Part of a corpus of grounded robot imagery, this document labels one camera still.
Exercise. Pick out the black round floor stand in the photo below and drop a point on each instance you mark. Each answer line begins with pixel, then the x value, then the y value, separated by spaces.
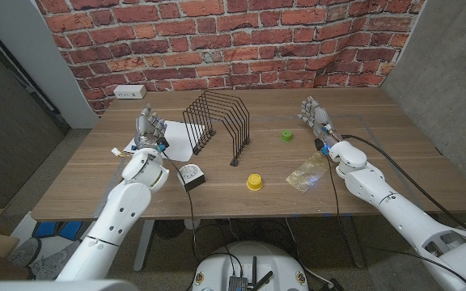
pixel 168 229

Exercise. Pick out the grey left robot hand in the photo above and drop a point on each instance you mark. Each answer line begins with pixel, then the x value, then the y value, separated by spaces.
pixel 150 131

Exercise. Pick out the gold foil sheet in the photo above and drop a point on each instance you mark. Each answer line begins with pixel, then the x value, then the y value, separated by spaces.
pixel 307 174

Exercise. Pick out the white and black stopwatch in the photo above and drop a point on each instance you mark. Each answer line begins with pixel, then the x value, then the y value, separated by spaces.
pixel 194 178

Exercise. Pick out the yellow plastic cup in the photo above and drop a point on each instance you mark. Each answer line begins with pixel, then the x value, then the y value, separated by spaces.
pixel 254 182

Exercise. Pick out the grey sneaker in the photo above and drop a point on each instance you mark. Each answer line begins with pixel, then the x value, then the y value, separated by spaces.
pixel 24 252
pixel 55 260

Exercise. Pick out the white paper sheet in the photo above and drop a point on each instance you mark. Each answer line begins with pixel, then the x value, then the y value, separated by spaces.
pixel 177 139

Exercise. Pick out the white power strip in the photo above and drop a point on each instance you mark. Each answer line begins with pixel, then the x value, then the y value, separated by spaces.
pixel 130 91

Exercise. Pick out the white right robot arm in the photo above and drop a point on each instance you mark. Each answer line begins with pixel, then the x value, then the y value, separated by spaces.
pixel 403 218

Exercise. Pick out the grey electronics box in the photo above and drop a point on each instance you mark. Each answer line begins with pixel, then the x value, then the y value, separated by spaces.
pixel 237 283

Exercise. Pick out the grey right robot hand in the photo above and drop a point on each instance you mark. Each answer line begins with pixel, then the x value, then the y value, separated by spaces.
pixel 320 118

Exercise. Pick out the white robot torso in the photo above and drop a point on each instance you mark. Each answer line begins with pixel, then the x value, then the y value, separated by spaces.
pixel 217 266

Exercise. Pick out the red brick printed backdrop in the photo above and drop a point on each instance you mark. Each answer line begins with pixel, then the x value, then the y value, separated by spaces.
pixel 257 40

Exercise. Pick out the metal table leg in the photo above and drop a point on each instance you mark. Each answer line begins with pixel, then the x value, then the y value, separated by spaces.
pixel 144 242
pixel 352 242

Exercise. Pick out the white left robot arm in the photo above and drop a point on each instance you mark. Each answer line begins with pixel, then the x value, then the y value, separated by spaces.
pixel 115 218

